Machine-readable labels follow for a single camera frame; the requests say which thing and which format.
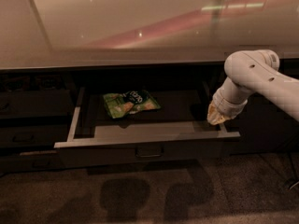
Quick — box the green snack bag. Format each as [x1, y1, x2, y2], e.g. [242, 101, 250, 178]
[103, 90, 161, 119]

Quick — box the black chair base leg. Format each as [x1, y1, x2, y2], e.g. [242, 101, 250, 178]
[285, 152, 299, 190]

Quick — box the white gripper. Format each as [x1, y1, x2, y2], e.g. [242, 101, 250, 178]
[207, 89, 248, 125]

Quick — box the dark cabinet door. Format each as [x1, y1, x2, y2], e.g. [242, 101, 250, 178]
[214, 59, 299, 158]

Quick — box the dark drawer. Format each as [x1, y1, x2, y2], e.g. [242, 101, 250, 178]
[0, 150, 64, 174]
[0, 125, 68, 148]
[54, 88, 240, 168]
[0, 90, 74, 119]

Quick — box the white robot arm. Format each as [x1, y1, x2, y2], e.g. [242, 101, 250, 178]
[206, 49, 299, 125]

